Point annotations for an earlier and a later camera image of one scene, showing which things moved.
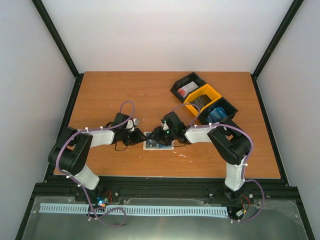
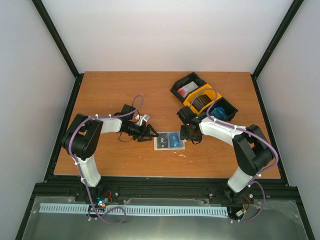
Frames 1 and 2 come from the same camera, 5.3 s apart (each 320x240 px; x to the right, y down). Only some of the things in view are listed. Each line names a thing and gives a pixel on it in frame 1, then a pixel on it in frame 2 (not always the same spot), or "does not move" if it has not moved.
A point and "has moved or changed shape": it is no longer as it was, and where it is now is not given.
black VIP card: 152,143 has moved or changed shape
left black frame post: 48,22 does not move
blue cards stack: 216,115 does not move
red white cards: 185,90 does not move
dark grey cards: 202,100 does not move
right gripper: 157,136 to 183,136
